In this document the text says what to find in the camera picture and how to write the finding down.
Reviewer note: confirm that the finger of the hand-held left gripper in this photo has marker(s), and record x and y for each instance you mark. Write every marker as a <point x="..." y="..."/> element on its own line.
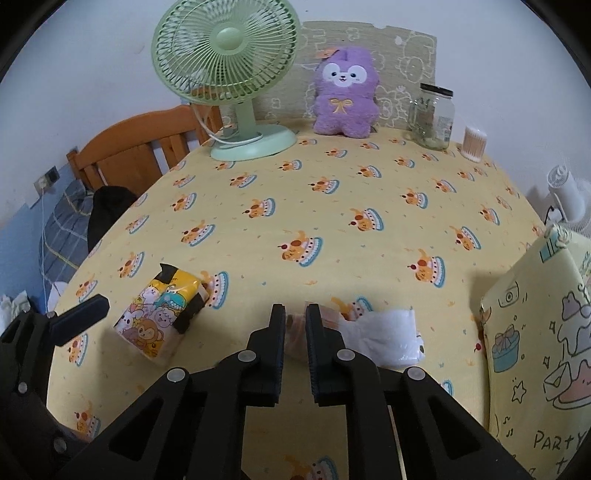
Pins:
<point x="78" y="319"/>

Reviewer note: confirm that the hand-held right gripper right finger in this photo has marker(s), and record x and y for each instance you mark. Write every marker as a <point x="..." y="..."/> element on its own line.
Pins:
<point x="316" y="350"/>

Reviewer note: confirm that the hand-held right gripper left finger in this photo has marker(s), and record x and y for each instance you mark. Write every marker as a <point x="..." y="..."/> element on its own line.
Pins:
<point x="277" y="350"/>

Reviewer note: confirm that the white and beige soft packet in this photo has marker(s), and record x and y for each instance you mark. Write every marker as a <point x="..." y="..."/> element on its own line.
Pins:
<point x="388" y="337"/>

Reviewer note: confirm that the cartoon printed tissue pack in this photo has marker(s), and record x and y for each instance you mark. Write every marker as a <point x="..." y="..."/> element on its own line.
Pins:
<point x="152" y="323"/>

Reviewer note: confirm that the printed fabric storage box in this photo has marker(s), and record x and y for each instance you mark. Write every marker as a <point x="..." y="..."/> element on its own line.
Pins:
<point x="531" y="369"/>

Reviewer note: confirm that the white crumpled cloth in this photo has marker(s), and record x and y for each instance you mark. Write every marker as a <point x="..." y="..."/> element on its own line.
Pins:
<point x="11" y="304"/>

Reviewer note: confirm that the blue plaid bedding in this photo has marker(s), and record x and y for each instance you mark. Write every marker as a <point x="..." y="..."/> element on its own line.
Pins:
<point x="64" y="235"/>

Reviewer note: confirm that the black cloth on bed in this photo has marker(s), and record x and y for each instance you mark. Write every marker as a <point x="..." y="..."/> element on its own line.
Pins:
<point x="108" y="212"/>

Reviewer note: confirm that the wooden bed headboard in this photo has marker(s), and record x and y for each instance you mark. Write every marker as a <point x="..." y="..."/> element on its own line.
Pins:
<point x="124" y="147"/>

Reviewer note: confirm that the purple plush toy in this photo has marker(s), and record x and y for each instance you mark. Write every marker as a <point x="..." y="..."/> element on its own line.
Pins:
<point x="344" y="110"/>

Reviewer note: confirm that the glass jar with dark lid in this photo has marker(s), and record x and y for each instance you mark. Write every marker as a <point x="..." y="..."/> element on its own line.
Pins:
<point x="429" y="120"/>

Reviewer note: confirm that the cotton swab container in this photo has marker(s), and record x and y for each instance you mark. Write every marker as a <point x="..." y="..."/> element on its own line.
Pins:
<point x="474" y="145"/>

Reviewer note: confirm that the white standing fan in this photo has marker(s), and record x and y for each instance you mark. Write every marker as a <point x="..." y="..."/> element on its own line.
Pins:
<point x="565" y="194"/>

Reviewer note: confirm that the green desk fan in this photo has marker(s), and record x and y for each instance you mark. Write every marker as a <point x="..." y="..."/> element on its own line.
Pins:
<point x="226" y="39"/>

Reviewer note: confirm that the wall socket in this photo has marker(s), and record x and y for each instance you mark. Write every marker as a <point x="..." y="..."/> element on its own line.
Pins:
<point x="47" y="177"/>

